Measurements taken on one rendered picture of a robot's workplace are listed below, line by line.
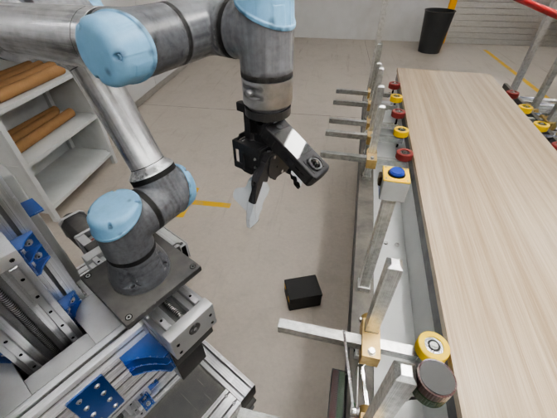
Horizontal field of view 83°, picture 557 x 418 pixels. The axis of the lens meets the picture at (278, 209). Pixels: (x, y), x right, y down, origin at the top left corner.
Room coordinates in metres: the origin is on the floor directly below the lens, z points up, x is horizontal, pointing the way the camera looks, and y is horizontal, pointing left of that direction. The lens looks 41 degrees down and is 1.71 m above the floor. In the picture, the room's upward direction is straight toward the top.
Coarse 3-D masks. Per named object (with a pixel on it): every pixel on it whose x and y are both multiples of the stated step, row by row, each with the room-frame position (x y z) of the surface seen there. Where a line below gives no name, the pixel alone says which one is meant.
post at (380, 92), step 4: (380, 88) 1.66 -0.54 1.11; (384, 88) 1.66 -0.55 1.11; (376, 92) 1.68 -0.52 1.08; (380, 92) 1.66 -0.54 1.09; (376, 96) 1.67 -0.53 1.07; (380, 96) 1.66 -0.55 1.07; (376, 100) 1.67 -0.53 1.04; (380, 100) 1.66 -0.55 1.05; (376, 104) 1.67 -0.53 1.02; (376, 108) 1.66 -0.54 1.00; (372, 112) 1.69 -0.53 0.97; (372, 116) 1.67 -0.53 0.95; (372, 120) 1.67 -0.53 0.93; (372, 124) 1.67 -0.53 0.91; (372, 128) 1.66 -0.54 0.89
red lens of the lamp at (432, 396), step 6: (426, 360) 0.24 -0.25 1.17; (420, 366) 0.23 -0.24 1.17; (420, 378) 0.21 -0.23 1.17; (420, 384) 0.20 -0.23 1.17; (456, 384) 0.20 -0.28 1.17; (420, 390) 0.19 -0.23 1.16; (426, 390) 0.19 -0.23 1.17; (456, 390) 0.19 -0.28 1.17; (426, 396) 0.19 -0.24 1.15; (432, 396) 0.18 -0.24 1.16; (438, 396) 0.18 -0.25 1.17; (444, 396) 0.18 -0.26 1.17; (450, 396) 0.18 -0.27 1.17; (438, 402) 0.18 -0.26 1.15
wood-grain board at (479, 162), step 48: (432, 96) 2.10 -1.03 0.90; (480, 96) 2.10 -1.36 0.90; (432, 144) 1.45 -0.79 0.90; (480, 144) 1.45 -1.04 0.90; (528, 144) 1.45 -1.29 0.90; (432, 192) 1.04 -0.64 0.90; (480, 192) 1.04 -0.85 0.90; (528, 192) 1.04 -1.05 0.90; (432, 240) 0.77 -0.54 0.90; (480, 240) 0.77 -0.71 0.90; (528, 240) 0.77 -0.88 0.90; (480, 288) 0.57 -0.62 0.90; (528, 288) 0.57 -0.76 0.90; (480, 336) 0.42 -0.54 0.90; (528, 336) 0.42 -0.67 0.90; (480, 384) 0.30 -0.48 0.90; (528, 384) 0.30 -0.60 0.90
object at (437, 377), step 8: (432, 360) 0.23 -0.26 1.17; (424, 368) 0.22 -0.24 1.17; (432, 368) 0.22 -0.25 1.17; (440, 368) 0.22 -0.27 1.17; (424, 376) 0.21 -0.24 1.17; (432, 376) 0.21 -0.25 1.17; (440, 376) 0.21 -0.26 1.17; (448, 376) 0.21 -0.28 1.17; (424, 384) 0.20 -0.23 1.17; (432, 384) 0.20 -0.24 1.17; (440, 384) 0.20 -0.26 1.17; (448, 384) 0.20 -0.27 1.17; (440, 392) 0.19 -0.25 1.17; (448, 392) 0.19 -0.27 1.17; (408, 400) 0.20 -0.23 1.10
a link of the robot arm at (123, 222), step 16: (112, 192) 0.57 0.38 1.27; (128, 192) 0.56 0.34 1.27; (96, 208) 0.52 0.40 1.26; (112, 208) 0.52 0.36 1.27; (128, 208) 0.51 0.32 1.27; (144, 208) 0.54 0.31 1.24; (96, 224) 0.48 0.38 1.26; (112, 224) 0.48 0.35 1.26; (128, 224) 0.49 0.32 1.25; (144, 224) 0.52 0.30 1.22; (160, 224) 0.55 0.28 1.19; (96, 240) 0.47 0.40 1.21; (112, 240) 0.47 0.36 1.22; (128, 240) 0.48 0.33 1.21; (144, 240) 0.51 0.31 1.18; (112, 256) 0.47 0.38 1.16; (128, 256) 0.47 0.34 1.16
